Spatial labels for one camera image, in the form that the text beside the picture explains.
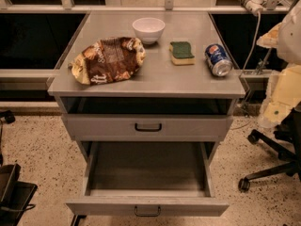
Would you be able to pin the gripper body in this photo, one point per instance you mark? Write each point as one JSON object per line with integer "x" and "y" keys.
{"x": 291, "y": 40}

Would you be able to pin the grey drawer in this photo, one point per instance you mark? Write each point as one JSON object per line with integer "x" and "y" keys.
{"x": 148, "y": 179}
{"x": 84, "y": 127}

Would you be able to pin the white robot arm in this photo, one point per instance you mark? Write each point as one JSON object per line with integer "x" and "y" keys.
{"x": 285, "y": 37}

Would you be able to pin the grey metal drawer cabinet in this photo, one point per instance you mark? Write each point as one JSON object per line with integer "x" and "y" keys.
{"x": 159, "y": 87}

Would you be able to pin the grey top drawer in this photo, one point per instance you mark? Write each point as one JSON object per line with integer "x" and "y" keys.
{"x": 84, "y": 127}

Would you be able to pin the metal clamp stand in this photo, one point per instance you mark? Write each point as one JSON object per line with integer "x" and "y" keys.
{"x": 262, "y": 63}

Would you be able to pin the blue soda can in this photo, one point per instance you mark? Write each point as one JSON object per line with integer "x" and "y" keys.
{"x": 218, "y": 61}

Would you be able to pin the white power strip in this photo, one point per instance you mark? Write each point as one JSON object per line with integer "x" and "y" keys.
{"x": 253, "y": 6}

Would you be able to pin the green yellow sponge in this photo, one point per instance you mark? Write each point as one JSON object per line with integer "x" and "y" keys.
{"x": 181, "y": 53}

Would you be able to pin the white bowl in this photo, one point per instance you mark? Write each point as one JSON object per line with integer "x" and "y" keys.
{"x": 148, "y": 30}

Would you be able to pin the brown chip bag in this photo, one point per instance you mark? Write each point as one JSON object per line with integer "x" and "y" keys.
{"x": 108, "y": 61}

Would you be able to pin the black bin at left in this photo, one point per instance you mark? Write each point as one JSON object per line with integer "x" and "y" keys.
{"x": 15, "y": 195}

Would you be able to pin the black floor bracket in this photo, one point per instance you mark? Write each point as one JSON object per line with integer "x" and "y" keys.
{"x": 76, "y": 219}

